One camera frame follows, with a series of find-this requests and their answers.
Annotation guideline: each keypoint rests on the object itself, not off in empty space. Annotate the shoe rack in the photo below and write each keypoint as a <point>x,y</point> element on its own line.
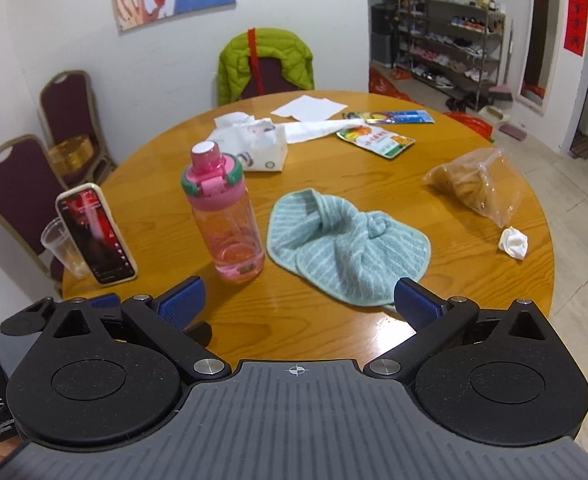
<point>453,45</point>

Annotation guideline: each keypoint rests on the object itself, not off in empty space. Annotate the red plastic bag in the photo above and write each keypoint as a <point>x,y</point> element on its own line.
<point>381,82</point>
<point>473,125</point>

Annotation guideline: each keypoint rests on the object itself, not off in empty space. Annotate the pink water bottle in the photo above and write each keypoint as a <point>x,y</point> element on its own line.
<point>224,230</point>

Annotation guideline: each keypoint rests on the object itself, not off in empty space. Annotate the white framed mirror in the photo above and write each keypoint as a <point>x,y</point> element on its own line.
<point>541,35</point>

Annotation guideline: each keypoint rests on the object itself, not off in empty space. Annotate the clear bag of brown food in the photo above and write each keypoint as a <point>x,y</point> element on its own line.
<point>473,180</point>

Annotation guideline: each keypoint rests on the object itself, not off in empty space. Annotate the smartphone in pale case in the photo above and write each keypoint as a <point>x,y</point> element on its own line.
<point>94,235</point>

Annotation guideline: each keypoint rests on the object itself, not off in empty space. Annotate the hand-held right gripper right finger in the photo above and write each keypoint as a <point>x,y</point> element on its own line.
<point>418,302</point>

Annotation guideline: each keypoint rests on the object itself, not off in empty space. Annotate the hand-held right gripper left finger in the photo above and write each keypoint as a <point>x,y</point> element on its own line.
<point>184,300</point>

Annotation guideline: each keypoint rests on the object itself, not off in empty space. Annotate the teal striped towel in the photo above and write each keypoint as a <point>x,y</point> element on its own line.
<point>344,250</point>

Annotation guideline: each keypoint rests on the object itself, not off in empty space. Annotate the green puffer jacket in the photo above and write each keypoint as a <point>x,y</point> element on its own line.
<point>274,45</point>

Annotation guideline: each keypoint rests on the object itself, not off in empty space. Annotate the gold round tin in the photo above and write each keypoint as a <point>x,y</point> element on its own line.
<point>71,155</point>

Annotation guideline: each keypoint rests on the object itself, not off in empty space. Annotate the clear plastic cup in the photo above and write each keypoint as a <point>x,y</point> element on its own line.
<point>64,252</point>

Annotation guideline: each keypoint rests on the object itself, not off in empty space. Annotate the green orange snack packet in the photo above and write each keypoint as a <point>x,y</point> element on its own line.
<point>373,140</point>

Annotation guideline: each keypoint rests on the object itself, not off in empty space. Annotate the red wall banner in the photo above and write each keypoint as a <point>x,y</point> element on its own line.
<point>576,10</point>

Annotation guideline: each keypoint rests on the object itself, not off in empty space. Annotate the maroon chair with jacket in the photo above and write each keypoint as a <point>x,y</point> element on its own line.
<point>269,75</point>

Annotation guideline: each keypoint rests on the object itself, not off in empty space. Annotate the white tissue pack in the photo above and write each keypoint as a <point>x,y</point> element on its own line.
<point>264,145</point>

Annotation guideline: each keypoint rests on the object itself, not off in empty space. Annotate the maroon gold-framed chair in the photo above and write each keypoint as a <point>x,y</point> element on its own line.
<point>69,110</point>
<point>19,185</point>

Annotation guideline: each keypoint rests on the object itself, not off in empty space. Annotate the pink floor brush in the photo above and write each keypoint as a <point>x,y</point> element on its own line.
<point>501,94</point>

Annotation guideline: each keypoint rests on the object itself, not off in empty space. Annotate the long blue packet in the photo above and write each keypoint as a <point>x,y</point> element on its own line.
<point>398,117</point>

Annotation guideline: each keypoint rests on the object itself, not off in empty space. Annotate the white paper sheet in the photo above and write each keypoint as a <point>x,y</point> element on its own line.
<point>309,107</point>

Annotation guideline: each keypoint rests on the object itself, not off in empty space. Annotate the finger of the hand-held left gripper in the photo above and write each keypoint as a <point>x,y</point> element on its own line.
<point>199,334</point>
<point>105,301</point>

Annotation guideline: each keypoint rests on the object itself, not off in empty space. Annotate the crumpled white tissue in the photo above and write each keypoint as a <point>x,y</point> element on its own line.
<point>513,242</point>

